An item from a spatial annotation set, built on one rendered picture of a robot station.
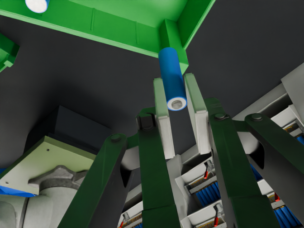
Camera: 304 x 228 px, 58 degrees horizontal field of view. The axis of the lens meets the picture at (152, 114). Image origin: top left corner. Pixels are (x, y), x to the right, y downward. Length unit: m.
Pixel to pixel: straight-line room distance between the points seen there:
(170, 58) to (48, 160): 0.78
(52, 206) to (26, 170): 0.16
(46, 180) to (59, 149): 0.16
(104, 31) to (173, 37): 0.08
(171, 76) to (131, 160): 0.10
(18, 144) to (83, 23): 1.09
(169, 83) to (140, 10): 0.13
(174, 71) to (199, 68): 0.73
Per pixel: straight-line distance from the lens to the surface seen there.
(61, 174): 1.01
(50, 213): 0.97
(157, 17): 0.34
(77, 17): 0.31
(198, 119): 0.16
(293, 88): 1.08
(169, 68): 0.24
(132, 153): 0.15
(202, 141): 0.17
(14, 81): 1.04
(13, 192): 1.82
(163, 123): 0.16
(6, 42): 0.90
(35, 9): 0.27
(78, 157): 0.95
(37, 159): 0.98
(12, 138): 1.32
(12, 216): 0.96
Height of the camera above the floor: 0.69
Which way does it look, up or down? 38 degrees down
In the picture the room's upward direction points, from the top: 175 degrees clockwise
